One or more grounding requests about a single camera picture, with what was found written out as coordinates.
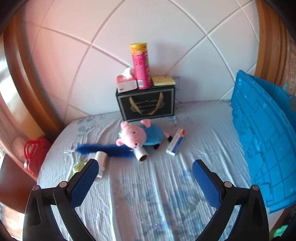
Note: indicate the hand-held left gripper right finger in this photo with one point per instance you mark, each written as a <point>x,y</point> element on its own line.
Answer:
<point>207,183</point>

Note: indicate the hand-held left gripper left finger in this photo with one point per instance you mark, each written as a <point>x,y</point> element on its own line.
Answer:
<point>84,183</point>

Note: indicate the white cardboard tube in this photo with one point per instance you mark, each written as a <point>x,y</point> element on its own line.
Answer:
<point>141,154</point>

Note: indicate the white blue medicine box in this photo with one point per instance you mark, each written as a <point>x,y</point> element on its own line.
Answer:
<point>176,143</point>

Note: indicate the pig plush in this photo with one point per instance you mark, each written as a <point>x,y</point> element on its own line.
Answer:
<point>131,135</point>

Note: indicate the white lint roller refill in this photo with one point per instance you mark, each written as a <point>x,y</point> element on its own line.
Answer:
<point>101,160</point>

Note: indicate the blue feather wand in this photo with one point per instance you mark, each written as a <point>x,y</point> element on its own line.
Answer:
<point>115,151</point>

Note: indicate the pink tissue box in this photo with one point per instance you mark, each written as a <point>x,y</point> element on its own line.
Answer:
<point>126,83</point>

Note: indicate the yellow flat box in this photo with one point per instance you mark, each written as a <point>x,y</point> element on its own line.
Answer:
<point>163,80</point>

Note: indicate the blue plastic storage crate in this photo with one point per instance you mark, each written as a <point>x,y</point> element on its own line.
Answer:
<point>261,129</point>

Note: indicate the beige curtain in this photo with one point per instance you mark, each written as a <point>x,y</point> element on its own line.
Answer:
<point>13,115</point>

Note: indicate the pink chips can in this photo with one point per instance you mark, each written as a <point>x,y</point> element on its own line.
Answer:
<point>141,67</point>

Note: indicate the green cloth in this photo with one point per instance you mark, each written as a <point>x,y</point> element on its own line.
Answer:
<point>282,231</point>

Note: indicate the light green soft toy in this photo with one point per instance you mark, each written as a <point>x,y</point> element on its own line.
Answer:
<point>78,167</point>

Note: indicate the black gift box with ribbon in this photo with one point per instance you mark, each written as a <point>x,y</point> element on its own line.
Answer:
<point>166,102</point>

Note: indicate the blue patterned bed sheet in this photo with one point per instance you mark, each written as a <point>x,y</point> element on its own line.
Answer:
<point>143,197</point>

